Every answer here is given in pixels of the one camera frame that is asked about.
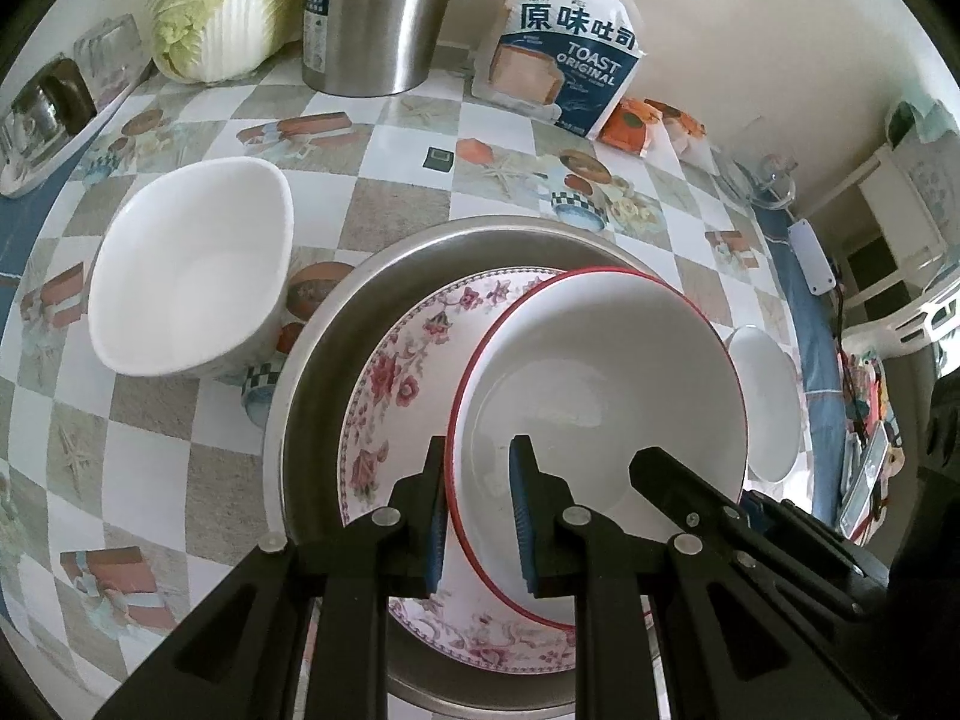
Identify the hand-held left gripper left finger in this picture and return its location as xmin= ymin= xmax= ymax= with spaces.
xmin=90 ymin=435 xmax=449 ymax=720

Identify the large stainless steel basin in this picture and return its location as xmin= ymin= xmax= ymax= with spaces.
xmin=264 ymin=215 xmax=751 ymax=720

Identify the clear drinking glass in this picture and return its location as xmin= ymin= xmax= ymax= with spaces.
xmin=13 ymin=58 xmax=100 ymax=160
xmin=73 ymin=15 xmax=145 ymax=102

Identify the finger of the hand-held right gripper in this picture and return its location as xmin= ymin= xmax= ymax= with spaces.
xmin=628 ymin=446 xmax=895 ymax=620
xmin=739 ymin=495 xmax=887 ymax=572

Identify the napa cabbage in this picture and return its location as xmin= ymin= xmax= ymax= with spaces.
xmin=150 ymin=0 xmax=316 ymax=83

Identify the stainless steel thermos jug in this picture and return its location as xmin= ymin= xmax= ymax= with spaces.
xmin=300 ymin=0 xmax=503 ymax=98

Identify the colourful packet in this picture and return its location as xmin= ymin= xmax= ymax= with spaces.
xmin=836 ymin=349 xmax=912 ymax=541

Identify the white power strip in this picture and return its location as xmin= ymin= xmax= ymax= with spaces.
xmin=787 ymin=219 xmax=839 ymax=295

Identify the floral patterned plate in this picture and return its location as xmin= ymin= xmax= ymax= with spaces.
xmin=339 ymin=266 xmax=653 ymax=672

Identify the white cabinet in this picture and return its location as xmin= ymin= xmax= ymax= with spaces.
xmin=806 ymin=142 xmax=950 ymax=331

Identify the white chair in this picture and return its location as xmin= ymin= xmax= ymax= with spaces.
xmin=840 ymin=270 xmax=960 ymax=376

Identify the checkered printed tablecloth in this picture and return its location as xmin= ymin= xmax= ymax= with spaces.
xmin=0 ymin=37 xmax=856 ymax=720

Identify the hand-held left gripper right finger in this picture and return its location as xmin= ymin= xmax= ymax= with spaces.
xmin=508 ymin=435 xmax=856 ymax=720

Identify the small white plate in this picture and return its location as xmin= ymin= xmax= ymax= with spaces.
xmin=726 ymin=325 xmax=805 ymax=482

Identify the clear glass tray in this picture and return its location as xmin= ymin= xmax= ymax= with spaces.
xmin=0 ymin=52 xmax=155 ymax=200

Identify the bagged toast bread loaf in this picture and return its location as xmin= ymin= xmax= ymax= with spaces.
xmin=471 ymin=0 xmax=650 ymax=140

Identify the thin dark cable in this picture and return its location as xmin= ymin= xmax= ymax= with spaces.
xmin=825 ymin=285 xmax=857 ymax=362

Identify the clear glass cup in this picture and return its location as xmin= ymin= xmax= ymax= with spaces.
xmin=712 ymin=139 xmax=800 ymax=211

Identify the orange snack packet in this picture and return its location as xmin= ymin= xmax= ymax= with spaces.
xmin=596 ymin=97 xmax=665 ymax=158
xmin=645 ymin=99 xmax=710 ymax=160

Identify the white squarish bowl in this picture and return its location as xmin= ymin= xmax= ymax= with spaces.
xmin=88 ymin=157 xmax=295 ymax=383

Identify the red-rimmed white bowl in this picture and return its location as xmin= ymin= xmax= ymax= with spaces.
xmin=446 ymin=268 xmax=749 ymax=629

